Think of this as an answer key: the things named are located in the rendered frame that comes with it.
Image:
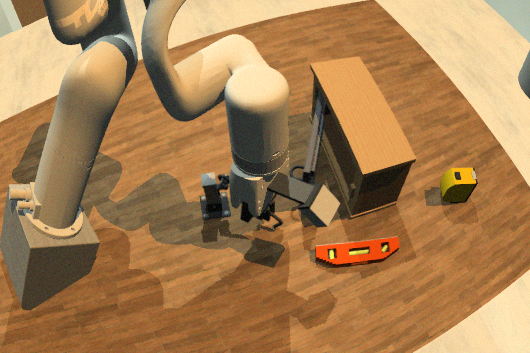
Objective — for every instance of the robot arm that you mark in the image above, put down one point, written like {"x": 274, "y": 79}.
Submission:
{"x": 256, "y": 99}

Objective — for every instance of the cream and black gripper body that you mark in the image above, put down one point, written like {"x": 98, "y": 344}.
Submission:
{"x": 252, "y": 188}

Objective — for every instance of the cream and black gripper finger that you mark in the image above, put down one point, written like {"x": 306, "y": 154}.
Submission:
{"x": 272, "y": 204}
{"x": 246, "y": 216}

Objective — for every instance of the orange spirit level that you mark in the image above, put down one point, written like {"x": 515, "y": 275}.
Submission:
{"x": 357, "y": 253}

